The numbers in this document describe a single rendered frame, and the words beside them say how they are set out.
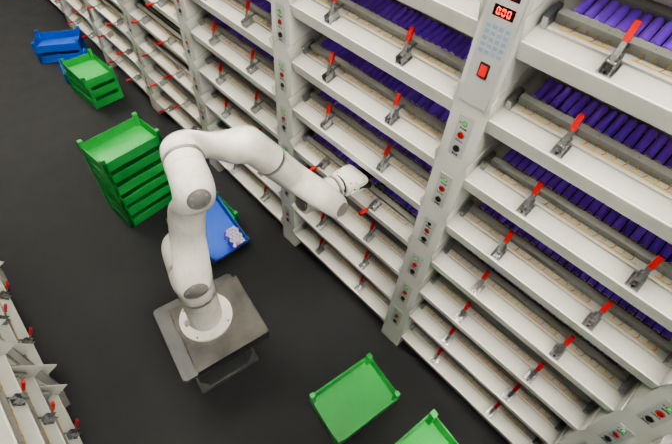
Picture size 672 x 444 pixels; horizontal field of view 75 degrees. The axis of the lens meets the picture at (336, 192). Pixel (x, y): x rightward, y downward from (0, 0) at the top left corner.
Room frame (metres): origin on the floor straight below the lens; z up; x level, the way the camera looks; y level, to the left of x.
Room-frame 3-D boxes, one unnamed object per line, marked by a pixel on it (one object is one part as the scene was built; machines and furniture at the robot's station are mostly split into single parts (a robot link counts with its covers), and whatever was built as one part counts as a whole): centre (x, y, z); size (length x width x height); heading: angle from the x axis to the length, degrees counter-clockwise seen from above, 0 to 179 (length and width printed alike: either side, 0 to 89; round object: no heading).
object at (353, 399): (0.55, -0.14, 0.04); 0.30 x 0.20 x 0.08; 129
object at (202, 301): (0.73, 0.45, 0.63); 0.19 x 0.12 x 0.24; 31
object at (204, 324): (0.70, 0.44, 0.42); 0.19 x 0.19 x 0.18
